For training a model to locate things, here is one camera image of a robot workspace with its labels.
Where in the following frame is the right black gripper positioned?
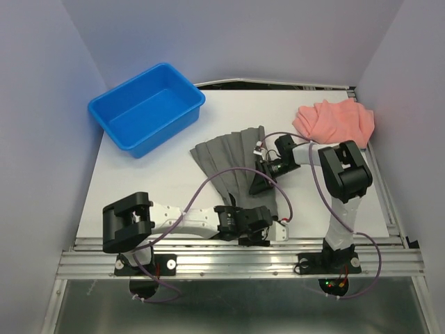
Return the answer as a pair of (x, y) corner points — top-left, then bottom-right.
(249, 159), (300, 196)

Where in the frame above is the grey skirt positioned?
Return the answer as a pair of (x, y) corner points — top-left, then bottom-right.
(190, 126), (278, 216)

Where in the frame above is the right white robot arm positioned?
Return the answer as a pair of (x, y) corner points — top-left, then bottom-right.
(249, 132), (373, 275)

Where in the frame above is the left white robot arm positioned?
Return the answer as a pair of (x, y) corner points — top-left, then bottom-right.
(102, 192), (276, 276)

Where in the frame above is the pink folded skirt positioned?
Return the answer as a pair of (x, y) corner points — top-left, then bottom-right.
(292, 98), (375, 150)

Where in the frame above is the blue plastic bin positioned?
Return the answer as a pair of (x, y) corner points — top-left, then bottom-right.
(88, 63), (206, 159)

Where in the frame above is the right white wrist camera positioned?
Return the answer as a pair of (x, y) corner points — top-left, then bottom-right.
(253, 141), (267, 159)

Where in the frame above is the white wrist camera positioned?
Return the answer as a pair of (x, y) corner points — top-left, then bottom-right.
(267, 222), (289, 242)
(253, 141), (267, 159)

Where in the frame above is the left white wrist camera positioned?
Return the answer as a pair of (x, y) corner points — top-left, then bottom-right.
(267, 222), (289, 242)

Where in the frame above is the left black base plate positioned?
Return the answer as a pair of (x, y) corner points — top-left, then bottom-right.
(113, 254), (177, 278)

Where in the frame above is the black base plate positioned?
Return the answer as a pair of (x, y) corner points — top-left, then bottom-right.
(113, 254), (177, 278)
(294, 253), (362, 276)

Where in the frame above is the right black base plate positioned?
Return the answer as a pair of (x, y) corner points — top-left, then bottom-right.
(294, 253), (362, 276)

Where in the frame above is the aluminium rail frame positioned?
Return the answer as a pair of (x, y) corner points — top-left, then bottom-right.
(43, 86), (440, 333)

